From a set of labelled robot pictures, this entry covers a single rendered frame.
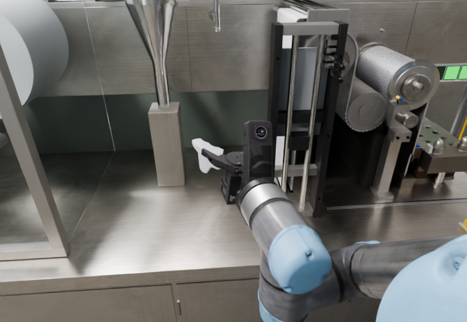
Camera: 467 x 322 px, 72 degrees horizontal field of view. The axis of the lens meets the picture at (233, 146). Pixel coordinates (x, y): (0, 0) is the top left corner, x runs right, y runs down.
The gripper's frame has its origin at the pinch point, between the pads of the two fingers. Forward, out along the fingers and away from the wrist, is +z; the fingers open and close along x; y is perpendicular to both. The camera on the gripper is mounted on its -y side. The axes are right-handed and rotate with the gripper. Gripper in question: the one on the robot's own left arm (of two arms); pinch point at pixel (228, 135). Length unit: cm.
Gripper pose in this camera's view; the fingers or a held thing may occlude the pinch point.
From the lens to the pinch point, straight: 68.3
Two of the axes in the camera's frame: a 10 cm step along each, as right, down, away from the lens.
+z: -3.0, -4.5, 8.4
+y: -1.2, 8.9, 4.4
